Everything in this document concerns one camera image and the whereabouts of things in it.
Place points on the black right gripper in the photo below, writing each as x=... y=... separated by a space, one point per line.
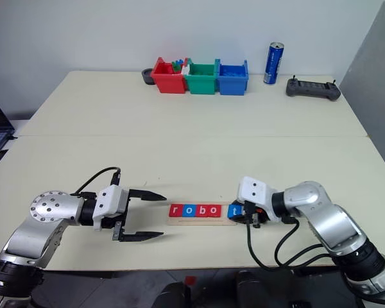
x=255 y=215

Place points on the white toy brick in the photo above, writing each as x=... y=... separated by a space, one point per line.
x=185 y=70

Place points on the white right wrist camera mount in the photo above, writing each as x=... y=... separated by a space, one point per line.
x=255 y=192

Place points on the blue toy bricks pile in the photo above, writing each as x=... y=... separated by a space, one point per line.
x=232 y=71

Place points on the blue letter block o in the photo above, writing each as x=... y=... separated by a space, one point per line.
x=188 y=210

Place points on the black round holder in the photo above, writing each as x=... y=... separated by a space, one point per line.
x=147 y=77

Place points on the green plastic bin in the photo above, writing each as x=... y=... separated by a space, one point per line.
x=201 y=83

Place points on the blue letter block t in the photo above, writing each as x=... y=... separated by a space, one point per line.
x=234 y=211

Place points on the dark grey remote controller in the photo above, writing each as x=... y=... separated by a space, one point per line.
x=312 y=89

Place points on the red letter block r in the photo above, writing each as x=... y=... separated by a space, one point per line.
x=175 y=210

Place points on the red plastic bin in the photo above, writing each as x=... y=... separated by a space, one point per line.
x=168 y=81

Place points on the blue plastic bin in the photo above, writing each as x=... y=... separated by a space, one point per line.
x=232 y=85

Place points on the blue drink can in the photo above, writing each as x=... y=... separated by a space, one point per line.
x=273 y=64

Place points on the red letter block b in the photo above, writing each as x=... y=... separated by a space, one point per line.
x=201 y=210

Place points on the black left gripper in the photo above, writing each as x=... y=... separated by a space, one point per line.
x=118 y=224

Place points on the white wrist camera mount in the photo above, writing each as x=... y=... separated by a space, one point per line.
x=255 y=192
x=110 y=200

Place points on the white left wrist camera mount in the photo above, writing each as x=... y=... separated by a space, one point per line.
x=110 y=200

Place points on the green toy brick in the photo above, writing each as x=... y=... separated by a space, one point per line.
x=176 y=66

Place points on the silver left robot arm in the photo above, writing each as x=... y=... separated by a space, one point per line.
x=48 y=208

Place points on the wooden letter tray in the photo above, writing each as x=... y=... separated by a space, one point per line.
x=199 y=220

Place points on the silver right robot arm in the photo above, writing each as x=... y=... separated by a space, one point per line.
x=324 y=218

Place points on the red letter block o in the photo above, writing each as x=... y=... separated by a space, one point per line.
x=213 y=210

